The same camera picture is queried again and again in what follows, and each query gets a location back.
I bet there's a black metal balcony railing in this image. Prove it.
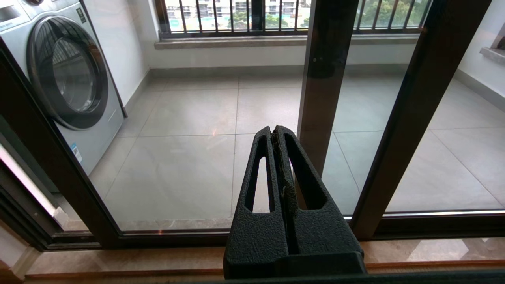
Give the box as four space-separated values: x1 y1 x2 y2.
156 0 432 39

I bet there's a dark brown glass sliding door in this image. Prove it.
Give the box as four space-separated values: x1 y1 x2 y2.
0 0 494 250

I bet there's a black window frame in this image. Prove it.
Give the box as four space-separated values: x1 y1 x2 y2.
252 0 264 31

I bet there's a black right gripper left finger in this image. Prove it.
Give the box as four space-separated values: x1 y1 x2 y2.
224 126 288 278

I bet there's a white front-load washing machine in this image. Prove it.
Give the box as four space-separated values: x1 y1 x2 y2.
0 0 127 194

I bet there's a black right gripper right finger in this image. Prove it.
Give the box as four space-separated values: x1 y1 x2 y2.
275 125 365 264

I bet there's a stone side sill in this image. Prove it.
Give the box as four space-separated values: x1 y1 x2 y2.
479 47 505 65

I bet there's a grey stone window sill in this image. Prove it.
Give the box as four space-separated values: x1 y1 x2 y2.
155 35 419 50

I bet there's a dark brown fixed glass panel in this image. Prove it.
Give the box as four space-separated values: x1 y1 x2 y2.
297 0 505 240

